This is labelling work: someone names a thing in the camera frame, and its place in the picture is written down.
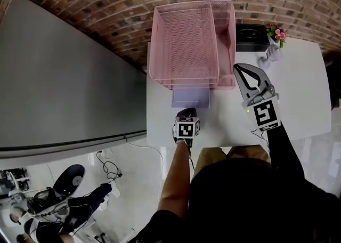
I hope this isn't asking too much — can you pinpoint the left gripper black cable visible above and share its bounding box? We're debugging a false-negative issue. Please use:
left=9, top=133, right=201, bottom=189
left=188, top=143, right=197, bottom=173

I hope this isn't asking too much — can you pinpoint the person's left leg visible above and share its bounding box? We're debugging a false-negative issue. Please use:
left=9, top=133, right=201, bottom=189
left=193, top=147, right=227, bottom=176

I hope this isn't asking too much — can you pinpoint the purple spiral notebook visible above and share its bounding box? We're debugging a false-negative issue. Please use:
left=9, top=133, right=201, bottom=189
left=170, top=87, right=210, bottom=109

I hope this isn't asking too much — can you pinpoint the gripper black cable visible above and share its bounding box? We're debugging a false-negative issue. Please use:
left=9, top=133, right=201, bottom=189
left=188, top=143, right=197, bottom=173
left=250, top=128, right=270, bottom=149

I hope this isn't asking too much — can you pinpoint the black oval chair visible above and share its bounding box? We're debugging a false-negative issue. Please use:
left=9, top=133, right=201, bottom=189
left=54, top=164, right=85, bottom=198

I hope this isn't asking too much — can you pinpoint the person's right leg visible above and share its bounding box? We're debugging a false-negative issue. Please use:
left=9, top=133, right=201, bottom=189
left=226, top=145, right=271, bottom=164

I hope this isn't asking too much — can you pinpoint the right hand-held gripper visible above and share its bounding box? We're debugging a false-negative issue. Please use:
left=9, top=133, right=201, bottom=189
left=233, top=62, right=282, bottom=133

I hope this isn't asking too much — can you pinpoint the person's right forearm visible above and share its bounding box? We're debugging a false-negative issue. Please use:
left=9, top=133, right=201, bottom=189
left=266, top=124, right=306, bottom=181

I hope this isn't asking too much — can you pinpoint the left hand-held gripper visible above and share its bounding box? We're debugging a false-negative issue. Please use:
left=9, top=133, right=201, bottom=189
left=172, top=107, right=201, bottom=140

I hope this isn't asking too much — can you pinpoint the person's leg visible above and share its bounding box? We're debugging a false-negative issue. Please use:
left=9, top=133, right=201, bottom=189
left=193, top=147, right=227, bottom=176
left=226, top=145, right=271, bottom=164

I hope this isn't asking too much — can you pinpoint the black box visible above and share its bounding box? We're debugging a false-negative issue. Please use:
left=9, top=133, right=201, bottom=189
left=236, top=23, right=270, bottom=53

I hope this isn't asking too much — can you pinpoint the person's left forearm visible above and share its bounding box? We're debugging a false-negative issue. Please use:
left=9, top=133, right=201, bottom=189
left=158, top=140, right=191, bottom=220

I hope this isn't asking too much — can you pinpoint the grey partition panel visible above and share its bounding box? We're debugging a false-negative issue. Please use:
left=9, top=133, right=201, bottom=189
left=0, top=0, right=148, bottom=160

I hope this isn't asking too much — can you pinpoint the black floor cable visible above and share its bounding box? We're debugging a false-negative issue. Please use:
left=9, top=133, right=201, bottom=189
left=95, top=150, right=123, bottom=184

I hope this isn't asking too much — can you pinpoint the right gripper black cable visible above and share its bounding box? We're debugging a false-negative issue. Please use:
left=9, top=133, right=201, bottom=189
left=250, top=128, right=270, bottom=149

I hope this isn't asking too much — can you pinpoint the white floor cable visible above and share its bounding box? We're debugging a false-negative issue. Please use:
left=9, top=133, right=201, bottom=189
left=127, top=142, right=165, bottom=184

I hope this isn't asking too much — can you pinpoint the person's black shirt torso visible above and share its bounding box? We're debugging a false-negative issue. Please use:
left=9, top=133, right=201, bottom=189
left=127, top=158, right=341, bottom=243

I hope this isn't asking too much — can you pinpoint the pink mesh desk organizer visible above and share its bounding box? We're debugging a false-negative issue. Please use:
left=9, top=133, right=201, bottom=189
left=148, top=0, right=237, bottom=91

